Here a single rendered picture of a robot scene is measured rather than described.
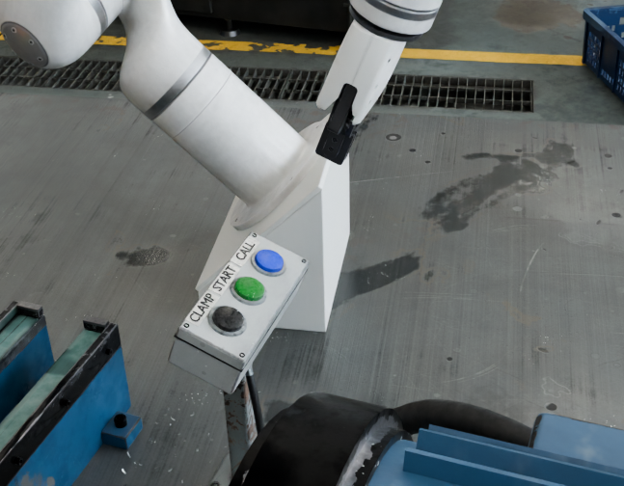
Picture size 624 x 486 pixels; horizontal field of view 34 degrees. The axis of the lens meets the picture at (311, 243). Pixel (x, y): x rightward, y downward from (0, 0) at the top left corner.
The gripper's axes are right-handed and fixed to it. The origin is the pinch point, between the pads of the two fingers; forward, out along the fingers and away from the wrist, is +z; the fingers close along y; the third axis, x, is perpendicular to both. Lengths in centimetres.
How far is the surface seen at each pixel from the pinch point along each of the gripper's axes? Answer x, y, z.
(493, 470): 19, 61, -30
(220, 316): -0.7, 22.6, 8.2
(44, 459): -12.1, 27.6, 34.0
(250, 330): 2.2, 21.6, 9.0
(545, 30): 20, -322, 114
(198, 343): -1.3, 25.5, 9.7
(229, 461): 4.7, 15.8, 34.8
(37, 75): -151, -221, 180
